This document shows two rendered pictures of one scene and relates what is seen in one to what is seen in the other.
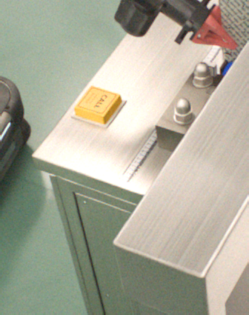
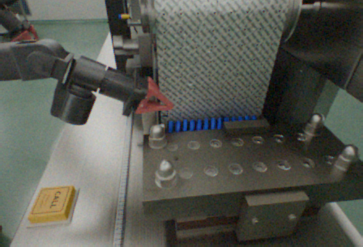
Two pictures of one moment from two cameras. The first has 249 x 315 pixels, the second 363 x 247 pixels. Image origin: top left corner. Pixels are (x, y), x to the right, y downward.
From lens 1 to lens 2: 137 cm
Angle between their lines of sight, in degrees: 35
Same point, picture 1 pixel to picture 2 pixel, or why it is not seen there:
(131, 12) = (69, 101)
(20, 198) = not seen: outside the picture
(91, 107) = (47, 209)
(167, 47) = (94, 138)
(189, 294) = not seen: outside the picture
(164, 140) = (153, 212)
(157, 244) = not seen: outside the picture
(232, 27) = (169, 89)
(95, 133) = (60, 233)
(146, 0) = (83, 83)
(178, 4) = (118, 78)
